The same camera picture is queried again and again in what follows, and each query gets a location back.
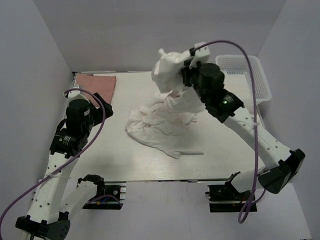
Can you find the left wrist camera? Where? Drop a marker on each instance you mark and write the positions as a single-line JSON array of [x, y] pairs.
[[75, 95]]

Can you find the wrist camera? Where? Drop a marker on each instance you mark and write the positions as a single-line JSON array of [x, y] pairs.
[[75, 95], [194, 58]]

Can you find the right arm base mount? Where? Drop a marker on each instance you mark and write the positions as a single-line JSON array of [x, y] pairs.
[[224, 200]]

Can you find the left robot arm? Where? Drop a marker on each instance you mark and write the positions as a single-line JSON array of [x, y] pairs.
[[49, 216]]

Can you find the folded pink t shirt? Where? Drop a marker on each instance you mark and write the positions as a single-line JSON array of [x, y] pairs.
[[103, 85]]

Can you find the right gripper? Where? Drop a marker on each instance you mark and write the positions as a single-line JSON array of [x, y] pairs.
[[187, 71]]

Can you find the white t shirt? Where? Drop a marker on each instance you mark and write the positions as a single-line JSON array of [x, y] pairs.
[[164, 120]]

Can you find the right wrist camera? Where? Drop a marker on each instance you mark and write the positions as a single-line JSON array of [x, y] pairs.
[[194, 58]]

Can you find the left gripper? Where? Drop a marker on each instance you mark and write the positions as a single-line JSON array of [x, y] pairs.
[[99, 112]]

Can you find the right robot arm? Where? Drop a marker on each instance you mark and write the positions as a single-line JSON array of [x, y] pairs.
[[281, 163]]

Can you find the white plastic basket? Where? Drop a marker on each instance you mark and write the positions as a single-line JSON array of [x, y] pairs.
[[237, 78]]

